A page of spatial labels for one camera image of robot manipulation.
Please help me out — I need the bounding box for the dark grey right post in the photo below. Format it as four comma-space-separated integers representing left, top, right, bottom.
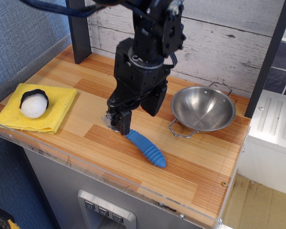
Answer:
245, 0, 286, 118

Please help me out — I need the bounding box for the yellow folded towel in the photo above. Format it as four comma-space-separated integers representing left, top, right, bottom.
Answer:
0, 83, 77, 134

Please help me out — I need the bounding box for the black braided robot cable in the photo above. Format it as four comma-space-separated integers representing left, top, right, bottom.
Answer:
19, 0, 110, 18

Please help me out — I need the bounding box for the white and black rice ball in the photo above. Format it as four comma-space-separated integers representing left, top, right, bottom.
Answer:
20, 89, 49, 119

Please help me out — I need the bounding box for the steel bowl with wire handles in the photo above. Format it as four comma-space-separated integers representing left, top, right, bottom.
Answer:
169, 82, 236, 138

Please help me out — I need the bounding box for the clear acrylic front guard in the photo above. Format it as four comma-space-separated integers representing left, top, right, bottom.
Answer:
0, 117, 249, 229

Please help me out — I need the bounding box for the yellow and black object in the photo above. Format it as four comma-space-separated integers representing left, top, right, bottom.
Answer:
0, 216, 20, 229

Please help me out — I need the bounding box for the blue handled metal fork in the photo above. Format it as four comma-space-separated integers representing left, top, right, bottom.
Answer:
102, 114, 166, 168

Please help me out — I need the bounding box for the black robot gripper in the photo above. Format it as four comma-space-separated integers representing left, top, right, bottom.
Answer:
106, 38, 171, 135

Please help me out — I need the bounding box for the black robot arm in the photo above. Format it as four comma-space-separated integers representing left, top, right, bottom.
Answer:
96, 0, 186, 135

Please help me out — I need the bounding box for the grey dispenser button panel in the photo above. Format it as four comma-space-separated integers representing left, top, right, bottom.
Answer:
78, 189, 137, 229

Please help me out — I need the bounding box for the white ribbed appliance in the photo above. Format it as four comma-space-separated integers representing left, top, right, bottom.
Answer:
237, 90, 286, 194

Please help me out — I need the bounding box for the steel toy fridge cabinet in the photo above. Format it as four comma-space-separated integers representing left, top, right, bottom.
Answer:
25, 148, 220, 229

